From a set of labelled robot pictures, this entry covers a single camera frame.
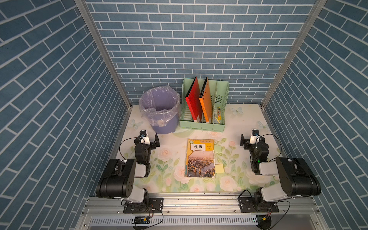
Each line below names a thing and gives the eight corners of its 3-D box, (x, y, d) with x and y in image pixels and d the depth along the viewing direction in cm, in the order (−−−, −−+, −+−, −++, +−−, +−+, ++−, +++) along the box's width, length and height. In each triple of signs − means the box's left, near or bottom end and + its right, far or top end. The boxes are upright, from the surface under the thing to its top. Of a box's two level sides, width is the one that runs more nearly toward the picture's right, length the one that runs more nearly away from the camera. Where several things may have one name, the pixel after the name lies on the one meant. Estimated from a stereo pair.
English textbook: (185, 177, 85) (184, 176, 83) (186, 140, 101) (186, 139, 100) (217, 178, 85) (217, 176, 83) (213, 140, 102) (213, 139, 100)
